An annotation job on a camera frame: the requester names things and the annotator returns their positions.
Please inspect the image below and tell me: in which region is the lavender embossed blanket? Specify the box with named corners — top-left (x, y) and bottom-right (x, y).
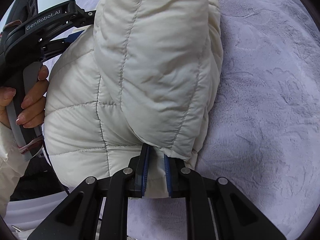
top-left (80, 0), bottom-right (320, 240)

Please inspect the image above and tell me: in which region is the cream sleeve left forearm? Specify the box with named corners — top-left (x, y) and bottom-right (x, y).
top-left (0, 124), bottom-right (29, 217)

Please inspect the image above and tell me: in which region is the cream quilted puffer jacket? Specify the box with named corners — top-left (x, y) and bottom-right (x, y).
top-left (44, 0), bottom-right (223, 198)

